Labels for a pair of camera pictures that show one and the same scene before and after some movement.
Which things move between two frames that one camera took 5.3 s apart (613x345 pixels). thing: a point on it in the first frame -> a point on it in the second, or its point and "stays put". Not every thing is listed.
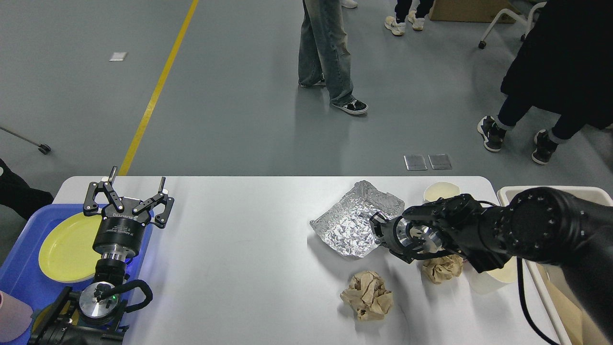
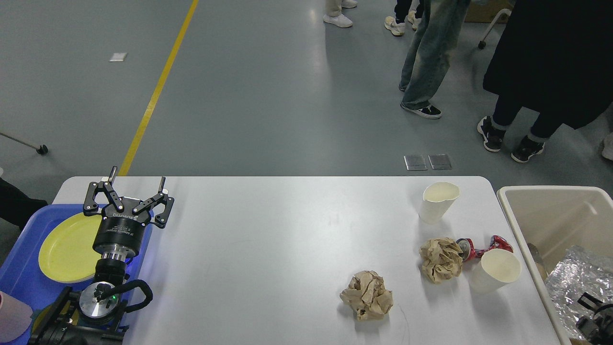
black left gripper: [122, 231] stays put
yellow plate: [66, 254] stays put
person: [323, 57] -> [440, 32]
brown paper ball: [442, 268] stays put
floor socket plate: [415, 162] stays put
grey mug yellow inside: [75, 318] stays put
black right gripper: [390, 239] -> [599, 331]
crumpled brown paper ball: [367, 296] stays put
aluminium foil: [346, 225] -> [579, 270]
